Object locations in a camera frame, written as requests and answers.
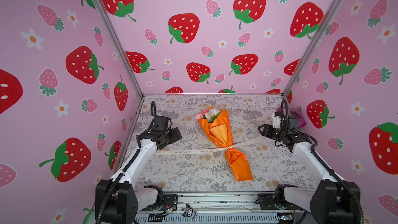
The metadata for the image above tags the clear ribbon strip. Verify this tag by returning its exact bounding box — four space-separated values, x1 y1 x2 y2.
156 138 260 155

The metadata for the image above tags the pale pink fake rose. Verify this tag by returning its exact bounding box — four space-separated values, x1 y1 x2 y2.
195 113 206 120

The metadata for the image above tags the white blue fake rose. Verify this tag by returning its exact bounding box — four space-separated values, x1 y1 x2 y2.
208 108 220 117

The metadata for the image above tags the orange wrapping paper sheet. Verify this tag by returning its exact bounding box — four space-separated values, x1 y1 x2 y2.
197 107 254 181

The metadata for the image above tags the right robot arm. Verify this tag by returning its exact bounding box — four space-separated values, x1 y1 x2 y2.
256 99 365 224

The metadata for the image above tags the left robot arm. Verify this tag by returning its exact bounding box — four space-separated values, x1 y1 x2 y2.
95 102 182 224

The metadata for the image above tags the purple snack bag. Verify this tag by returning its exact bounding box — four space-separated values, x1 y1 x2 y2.
273 107 306 129

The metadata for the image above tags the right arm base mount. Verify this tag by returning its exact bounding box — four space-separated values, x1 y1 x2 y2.
255 184 301 211

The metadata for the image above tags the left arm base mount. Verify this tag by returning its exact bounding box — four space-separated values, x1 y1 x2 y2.
137 185 178 211

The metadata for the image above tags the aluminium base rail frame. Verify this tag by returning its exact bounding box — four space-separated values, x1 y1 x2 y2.
134 191 312 224

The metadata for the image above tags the aluminium corner post right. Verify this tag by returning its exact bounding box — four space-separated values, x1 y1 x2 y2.
282 0 344 99

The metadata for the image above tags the aluminium corner post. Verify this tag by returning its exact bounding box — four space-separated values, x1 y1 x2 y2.
92 0 144 99
282 0 344 99

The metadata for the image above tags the aluminium corner post left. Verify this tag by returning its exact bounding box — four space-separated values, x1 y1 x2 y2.
92 0 144 99

